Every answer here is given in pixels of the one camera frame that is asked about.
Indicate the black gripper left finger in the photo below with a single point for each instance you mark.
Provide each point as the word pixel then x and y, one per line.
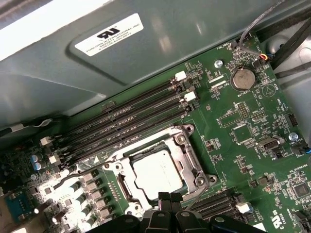
pixel 164 204

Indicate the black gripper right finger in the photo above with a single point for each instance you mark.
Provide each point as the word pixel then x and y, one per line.
pixel 176 204

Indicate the metal socket cover frame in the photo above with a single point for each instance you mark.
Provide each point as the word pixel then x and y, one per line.
pixel 192 176

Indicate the CPU with silver top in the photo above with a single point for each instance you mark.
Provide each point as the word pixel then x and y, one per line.
pixel 158 172

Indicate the RAM slot with black clips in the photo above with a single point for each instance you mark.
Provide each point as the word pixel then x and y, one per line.
pixel 145 104
pixel 145 128
pixel 216 197

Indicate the RAM slot with white clips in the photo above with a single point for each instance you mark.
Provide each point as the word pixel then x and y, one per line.
pixel 218 208
pixel 145 93
pixel 145 117

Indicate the green motherboard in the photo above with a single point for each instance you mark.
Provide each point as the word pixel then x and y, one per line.
pixel 218 150

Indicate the internal USB port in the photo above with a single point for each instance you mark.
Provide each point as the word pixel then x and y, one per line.
pixel 268 145

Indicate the small square black chip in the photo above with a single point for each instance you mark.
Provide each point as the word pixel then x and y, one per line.
pixel 301 190

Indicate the silver motherboard screw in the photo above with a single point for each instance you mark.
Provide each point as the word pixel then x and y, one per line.
pixel 218 64
pixel 293 137

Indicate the silver coin battery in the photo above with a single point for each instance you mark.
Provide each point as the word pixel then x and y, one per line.
pixel 243 78

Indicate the white label sticker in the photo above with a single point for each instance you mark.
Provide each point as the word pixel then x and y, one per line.
pixel 109 34

